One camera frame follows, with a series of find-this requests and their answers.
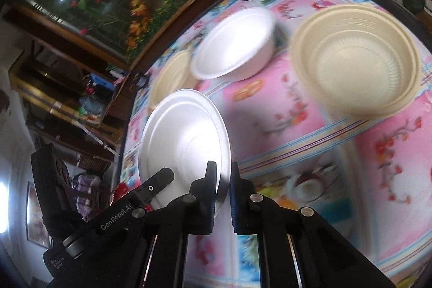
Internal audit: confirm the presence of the cream plate on table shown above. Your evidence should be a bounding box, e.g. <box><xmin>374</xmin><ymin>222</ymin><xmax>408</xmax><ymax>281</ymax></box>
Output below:
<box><xmin>148</xmin><ymin>49</ymin><xmax>200</xmax><ymax>113</ymax></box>

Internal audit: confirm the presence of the white foam bowl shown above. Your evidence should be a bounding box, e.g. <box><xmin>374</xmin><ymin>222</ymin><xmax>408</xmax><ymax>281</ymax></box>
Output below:
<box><xmin>190</xmin><ymin>7</ymin><xmax>276</xmax><ymax>81</ymax></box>

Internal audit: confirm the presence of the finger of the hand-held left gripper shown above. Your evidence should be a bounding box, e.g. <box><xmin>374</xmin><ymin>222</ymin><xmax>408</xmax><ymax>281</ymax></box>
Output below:
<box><xmin>134</xmin><ymin>167</ymin><xmax>175</xmax><ymax>206</ymax></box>

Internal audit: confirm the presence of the blue water jug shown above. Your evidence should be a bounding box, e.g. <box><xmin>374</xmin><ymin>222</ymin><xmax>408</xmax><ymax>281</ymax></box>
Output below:
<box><xmin>79</xmin><ymin>95</ymin><xmax>106</xmax><ymax>117</ymax></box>

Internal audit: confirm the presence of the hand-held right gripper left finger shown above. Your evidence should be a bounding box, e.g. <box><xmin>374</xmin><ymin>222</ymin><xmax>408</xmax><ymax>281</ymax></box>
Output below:
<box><xmin>111</xmin><ymin>161</ymin><xmax>220</xmax><ymax>288</ymax></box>

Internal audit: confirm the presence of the large cream plastic bowl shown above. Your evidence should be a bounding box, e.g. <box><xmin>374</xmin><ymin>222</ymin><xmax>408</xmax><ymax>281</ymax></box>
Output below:
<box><xmin>291</xmin><ymin>3</ymin><xmax>421</xmax><ymax>117</ymax></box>

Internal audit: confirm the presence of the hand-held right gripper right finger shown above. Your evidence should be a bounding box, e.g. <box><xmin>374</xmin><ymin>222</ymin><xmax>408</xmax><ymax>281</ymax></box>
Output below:
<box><xmin>229</xmin><ymin>161</ymin><xmax>396</xmax><ymax>288</ymax></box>

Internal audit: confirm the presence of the purple patterned cloth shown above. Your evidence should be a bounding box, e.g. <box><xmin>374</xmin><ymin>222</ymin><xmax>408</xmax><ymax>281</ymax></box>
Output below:
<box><xmin>72</xmin><ymin>173</ymin><xmax>102</xmax><ymax>218</ymax></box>

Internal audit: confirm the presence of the dark wooden display shelf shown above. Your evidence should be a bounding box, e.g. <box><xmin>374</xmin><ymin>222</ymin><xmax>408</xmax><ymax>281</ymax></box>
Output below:
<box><xmin>9</xmin><ymin>3</ymin><xmax>130</xmax><ymax>148</ymax></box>

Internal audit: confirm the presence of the framed wall picture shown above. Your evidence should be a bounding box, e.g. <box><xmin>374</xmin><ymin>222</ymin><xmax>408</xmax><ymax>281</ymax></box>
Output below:
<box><xmin>26</xmin><ymin>182</ymin><xmax>52</xmax><ymax>248</ymax></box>

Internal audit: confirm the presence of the white foam plate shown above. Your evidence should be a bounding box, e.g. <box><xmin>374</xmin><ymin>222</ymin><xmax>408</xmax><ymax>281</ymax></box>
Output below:
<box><xmin>138</xmin><ymin>89</ymin><xmax>232</xmax><ymax>212</ymax></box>

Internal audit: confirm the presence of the fluorescent ceiling light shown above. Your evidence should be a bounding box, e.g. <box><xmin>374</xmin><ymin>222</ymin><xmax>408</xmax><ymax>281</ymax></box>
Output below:
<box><xmin>0</xmin><ymin>182</ymin><xmax>9</xmax><ymax>235</ymax></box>

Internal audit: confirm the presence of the printed pink fruit tablecloth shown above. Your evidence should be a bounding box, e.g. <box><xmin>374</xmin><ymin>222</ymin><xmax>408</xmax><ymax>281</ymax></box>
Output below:
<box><xmin>121</xmin><ymin>0</ymin><xmax>432</xmax><ymax>288</ymax></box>

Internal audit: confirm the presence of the red object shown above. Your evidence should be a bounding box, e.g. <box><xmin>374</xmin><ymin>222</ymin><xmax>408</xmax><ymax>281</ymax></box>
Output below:
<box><xmin>114</xmin><ymin>183</ymin><xmax>139</xmax><ymax>205</ymax></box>

